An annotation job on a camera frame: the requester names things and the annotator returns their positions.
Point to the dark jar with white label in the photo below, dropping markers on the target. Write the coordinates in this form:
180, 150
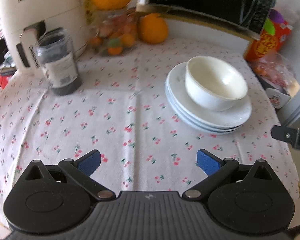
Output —
60, 65

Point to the plastic bag of oranges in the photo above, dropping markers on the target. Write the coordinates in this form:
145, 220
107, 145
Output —
275, 70

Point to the black microwave oven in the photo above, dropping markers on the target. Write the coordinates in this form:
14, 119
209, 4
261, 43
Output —
210, 0

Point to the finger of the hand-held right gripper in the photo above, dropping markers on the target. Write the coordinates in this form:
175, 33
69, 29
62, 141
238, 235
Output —
290, 136

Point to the white straight-sided bowl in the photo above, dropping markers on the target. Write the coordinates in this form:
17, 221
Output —
207, 100

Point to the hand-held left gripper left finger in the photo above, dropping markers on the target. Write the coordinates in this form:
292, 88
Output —
90, 163

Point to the bag of small tangerines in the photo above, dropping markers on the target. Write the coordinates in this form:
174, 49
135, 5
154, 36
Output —
112, 35

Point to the white plate with faint flowers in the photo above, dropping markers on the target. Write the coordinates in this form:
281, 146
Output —
180, 85

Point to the white round bowl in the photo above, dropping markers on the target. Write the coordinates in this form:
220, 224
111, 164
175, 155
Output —
215, 75

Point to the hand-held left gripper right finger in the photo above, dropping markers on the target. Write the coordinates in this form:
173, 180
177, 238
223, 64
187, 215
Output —
208, 162

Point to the white air fryer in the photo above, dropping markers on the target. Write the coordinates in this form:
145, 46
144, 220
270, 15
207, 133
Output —
40, 10

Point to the red carton box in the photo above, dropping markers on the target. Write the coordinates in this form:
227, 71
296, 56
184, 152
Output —
265, 45

